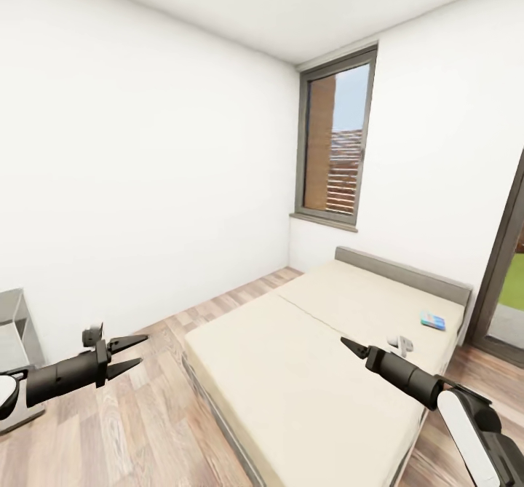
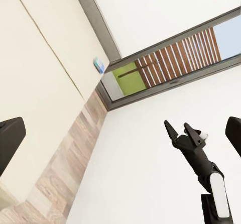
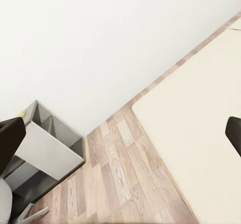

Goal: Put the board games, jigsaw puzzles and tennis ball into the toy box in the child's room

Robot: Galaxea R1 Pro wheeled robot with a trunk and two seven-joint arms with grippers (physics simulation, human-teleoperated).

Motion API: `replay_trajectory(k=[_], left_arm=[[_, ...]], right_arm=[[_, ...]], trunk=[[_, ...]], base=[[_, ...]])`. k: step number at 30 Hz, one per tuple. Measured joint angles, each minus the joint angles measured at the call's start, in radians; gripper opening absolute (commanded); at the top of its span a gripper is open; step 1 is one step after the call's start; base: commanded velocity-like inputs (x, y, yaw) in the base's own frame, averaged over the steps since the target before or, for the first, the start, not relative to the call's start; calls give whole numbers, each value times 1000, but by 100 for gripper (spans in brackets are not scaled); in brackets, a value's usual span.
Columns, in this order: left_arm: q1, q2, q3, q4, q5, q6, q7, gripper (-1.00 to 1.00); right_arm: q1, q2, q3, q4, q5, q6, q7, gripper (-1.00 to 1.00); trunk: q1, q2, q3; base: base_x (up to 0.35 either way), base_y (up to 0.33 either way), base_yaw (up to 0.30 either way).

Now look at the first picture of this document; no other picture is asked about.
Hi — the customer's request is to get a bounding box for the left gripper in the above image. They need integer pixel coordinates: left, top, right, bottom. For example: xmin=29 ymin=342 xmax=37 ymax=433
xmin=56 ymin=334 xmax=148 ymax=397

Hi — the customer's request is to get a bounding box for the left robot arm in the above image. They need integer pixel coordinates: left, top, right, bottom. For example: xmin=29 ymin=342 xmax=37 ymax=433
xmin=0 ymin=319 xmax=148 ymax=421

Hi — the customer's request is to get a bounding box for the board game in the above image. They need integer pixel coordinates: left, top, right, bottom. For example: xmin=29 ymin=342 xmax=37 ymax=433
xmin=420 ymin=312 xmax=445 ymax=330

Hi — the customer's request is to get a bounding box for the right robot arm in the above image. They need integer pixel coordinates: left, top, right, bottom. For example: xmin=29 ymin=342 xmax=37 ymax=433
xmin=340 ymin=334 xmax=524 ymax=487

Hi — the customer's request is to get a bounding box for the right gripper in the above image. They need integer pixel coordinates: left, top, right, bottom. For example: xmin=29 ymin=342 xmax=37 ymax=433
xmin=340 ymin=337 xmax=418 ymax=396

